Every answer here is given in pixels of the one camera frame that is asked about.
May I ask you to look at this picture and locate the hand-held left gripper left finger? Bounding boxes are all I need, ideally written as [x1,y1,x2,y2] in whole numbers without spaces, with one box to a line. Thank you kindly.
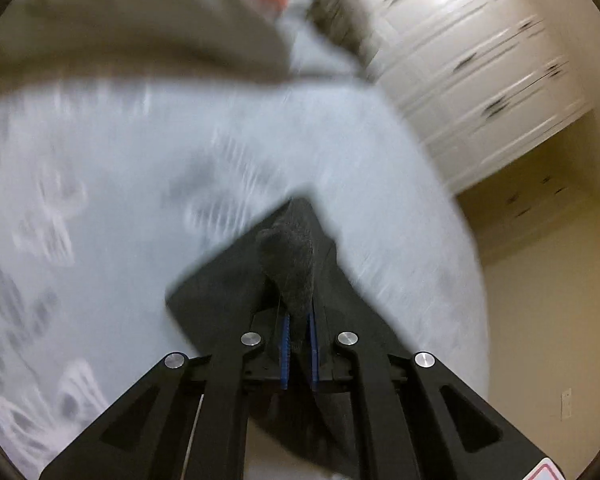
[39,306,293,480]

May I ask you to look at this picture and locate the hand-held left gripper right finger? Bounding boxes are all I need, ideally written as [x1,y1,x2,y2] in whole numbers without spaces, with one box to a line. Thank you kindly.
[306,307,566,480]

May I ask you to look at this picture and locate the dark grey pants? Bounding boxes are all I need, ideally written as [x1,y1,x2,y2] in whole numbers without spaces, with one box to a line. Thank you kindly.
[165,197,411,476]

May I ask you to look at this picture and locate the light grey patterned bedspread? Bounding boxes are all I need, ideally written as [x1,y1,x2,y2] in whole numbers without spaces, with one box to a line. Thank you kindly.
[0,25,491,480]

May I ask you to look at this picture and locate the dark grey cloth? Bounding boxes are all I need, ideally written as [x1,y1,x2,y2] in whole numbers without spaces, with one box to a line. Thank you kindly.
[307,0,381,81]

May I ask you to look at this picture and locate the white panelled wardrobe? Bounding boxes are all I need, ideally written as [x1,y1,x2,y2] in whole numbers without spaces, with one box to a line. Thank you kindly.
[337,0,595,194]

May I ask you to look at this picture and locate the grey-brown blanket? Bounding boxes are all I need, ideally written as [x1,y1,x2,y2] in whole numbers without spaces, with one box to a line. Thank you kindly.
[0,0,293,92]

